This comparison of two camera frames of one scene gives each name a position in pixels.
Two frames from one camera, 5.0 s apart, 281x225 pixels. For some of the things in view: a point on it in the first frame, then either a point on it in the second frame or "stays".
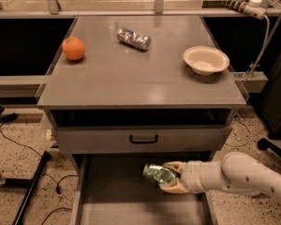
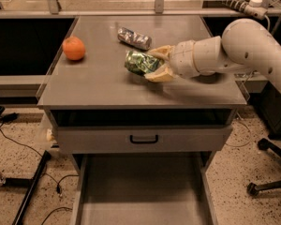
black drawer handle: x=143 y=142 stays
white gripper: x=192 y=173 -> x=182 y=59
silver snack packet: x=134 y=38 stays
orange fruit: x=73 y=48 stays
